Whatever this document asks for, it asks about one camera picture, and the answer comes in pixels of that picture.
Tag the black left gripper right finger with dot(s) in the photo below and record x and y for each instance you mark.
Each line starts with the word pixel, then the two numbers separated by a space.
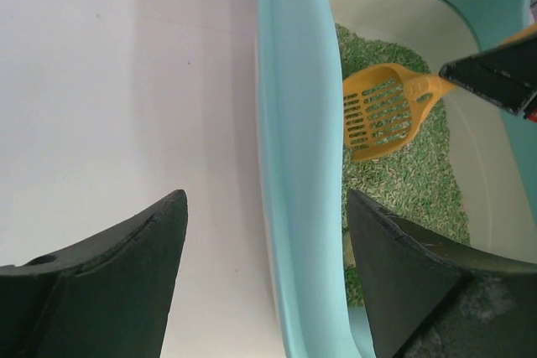
pixel 428 296

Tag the orange litter scoop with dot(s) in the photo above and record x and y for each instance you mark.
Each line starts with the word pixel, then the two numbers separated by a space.
pixel 385 106

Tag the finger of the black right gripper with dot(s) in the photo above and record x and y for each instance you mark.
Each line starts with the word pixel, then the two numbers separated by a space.
pixel 504 76

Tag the green litter pellets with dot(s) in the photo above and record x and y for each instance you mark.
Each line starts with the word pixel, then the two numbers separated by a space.
pixel 417 182

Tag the teal cat litter box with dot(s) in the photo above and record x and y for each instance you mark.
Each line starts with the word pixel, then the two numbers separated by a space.
pixel 300 136

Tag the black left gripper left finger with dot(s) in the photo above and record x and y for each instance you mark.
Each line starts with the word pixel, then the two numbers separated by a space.
pixel 106 296

